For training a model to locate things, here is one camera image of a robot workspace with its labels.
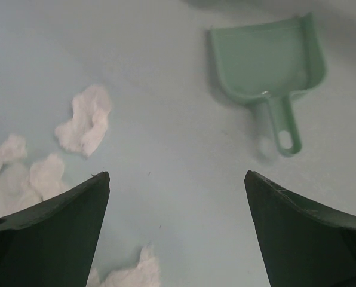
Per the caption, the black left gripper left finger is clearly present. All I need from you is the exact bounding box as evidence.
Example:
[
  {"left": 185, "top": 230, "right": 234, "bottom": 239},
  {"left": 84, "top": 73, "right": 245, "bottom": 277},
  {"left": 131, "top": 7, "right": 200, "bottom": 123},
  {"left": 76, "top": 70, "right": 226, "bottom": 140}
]
[{"left": 0, "top": 172, "right": 110, "bottom": 287}]

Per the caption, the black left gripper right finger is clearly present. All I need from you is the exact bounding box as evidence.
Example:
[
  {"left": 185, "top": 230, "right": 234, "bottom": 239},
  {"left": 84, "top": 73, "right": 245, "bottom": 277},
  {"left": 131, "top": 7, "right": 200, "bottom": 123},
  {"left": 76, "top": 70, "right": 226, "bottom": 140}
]
[{"left": 244, "top": 171, "right": 356, "bottom": 286}]

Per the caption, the green plastic dustpan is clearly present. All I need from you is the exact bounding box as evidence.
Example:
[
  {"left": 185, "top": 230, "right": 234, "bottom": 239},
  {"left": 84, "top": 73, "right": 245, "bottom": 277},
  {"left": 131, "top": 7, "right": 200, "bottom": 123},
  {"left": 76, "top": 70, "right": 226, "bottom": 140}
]
[{"left": 210, "top": 13, "right": 327, "bottom": 157}]

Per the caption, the white paper scrap middle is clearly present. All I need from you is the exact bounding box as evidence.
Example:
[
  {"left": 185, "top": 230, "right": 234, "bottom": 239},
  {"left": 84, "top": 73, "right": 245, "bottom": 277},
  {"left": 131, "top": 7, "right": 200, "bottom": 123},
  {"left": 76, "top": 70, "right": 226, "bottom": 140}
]
[{"left": 0, "top": 134, "right": 68, "bottom": 217}]

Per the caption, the white paper scrap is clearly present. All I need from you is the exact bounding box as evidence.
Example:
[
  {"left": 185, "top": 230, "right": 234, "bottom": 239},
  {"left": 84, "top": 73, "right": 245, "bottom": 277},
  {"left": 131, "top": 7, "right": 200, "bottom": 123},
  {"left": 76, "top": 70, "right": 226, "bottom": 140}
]
[
  {"left": 86, "top": 245, "right": 161, "bottom": 287},
  {"left": 0, "top": 134, "right": 68, "bottom": 217},
  {"left": 54, "top": 84, "right": 112, "bottom": 158}
]

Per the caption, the white paper scrap bottom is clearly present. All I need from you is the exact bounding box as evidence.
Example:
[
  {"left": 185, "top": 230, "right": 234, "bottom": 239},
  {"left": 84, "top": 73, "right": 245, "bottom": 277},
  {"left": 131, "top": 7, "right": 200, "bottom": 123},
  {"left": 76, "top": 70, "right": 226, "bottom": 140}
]
[{"left": 86, "top": 245, "right": 161, "bottom": 287}]

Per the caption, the white paper scrap top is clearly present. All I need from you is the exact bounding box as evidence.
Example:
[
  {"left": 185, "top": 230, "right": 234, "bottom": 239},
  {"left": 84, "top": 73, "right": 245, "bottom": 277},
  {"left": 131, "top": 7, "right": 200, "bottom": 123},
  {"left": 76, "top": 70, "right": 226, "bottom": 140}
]
[{"left": 54, "top": 84, "right": 112, "bottom": 158}]

